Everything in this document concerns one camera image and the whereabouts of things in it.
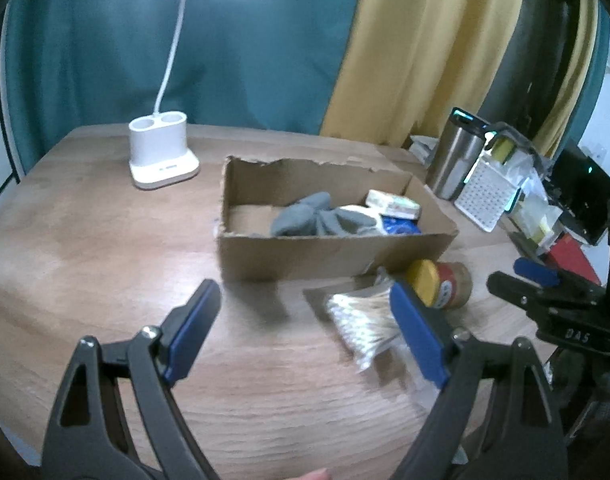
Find open cardboard box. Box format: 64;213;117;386
217;157;458;282

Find white perforated plastic basket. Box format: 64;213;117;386
454;156;518;233

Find white desk lamp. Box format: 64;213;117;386
127;0;271;191

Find stainless steel tumbler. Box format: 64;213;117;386
425;107;489;200

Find red box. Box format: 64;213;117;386
546;233;601;285

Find black stand at edge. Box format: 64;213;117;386
544;145;610;246

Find grey cloth on basket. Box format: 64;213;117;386
485;122;551;172

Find bag of cotton swabs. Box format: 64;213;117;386
324;270;413;372

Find yellow green sponge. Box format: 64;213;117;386
491;136;515;164

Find cartoon printed tissue pack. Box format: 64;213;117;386
364;190;422;221

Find white and grey sock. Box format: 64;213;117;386
332;205;386;236

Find teal curtain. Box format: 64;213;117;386
3;0;358;169

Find red can with gold lid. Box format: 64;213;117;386
405;259;473;310

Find yellow curtain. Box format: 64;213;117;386
319;0;601;156

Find blue Vinda tissue pack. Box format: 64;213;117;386
382;216;421;235

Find clear plastic bags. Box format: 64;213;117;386
504;151;563;250

